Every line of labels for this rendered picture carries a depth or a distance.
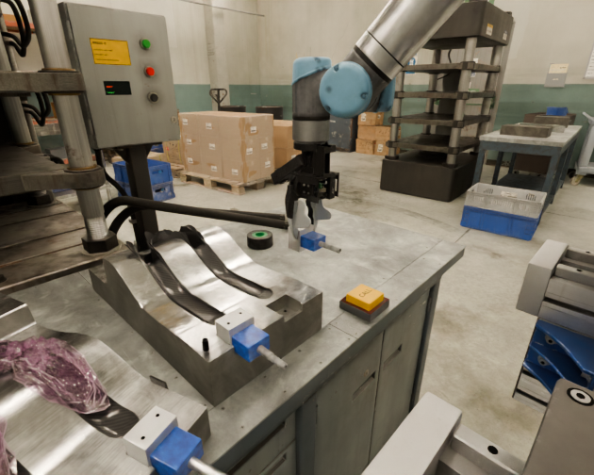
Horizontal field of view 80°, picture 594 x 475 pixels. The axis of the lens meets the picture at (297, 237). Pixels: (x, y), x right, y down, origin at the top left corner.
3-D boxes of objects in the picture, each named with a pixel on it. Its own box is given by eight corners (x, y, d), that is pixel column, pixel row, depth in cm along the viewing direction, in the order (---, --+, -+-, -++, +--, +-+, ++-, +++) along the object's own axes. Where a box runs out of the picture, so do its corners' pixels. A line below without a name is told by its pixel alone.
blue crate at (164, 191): (177, 197, 432) (175, 180, 423) (146, 206, 400) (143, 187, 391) (147, 190, 464) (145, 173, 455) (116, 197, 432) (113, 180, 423)
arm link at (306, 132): (284, 120, 70) (310, 117, 76) (285, 143, 72) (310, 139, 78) (312, 122, 66) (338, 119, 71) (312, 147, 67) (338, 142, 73)
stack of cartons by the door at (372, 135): (400, 155, 701) (404, 110, 668) (392, 157, 678) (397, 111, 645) (362, 150, 752) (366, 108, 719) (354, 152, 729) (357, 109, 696)
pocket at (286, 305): (303, 319, 66) (303, 303, 64) (283, 334, 62) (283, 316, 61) (286, 310, 68) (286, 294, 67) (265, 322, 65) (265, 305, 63)
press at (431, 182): (486, 179, 520) (520, 16, 439) (450, 203, 412) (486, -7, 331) (423, 170, 576) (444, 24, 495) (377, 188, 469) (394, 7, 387)
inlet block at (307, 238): (345, 258, 78) (347, 236, 76) (332, 266, 75) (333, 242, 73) (302, 241, 86) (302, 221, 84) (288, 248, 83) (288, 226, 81)
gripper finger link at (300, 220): (303, 246, 74) (310, 203, 72) (283, 238, 78) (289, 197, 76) (312, 244, 77) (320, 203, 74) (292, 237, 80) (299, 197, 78)
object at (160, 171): (174, 180, 423) (171, 162, 415) (144, 188, 392) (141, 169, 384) (144, 174, 454) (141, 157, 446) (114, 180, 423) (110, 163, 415)
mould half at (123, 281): (321, 329, 72) (323, 270, 66) (214, 407, 54) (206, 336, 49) (189, 255, 103) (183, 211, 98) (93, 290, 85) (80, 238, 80)
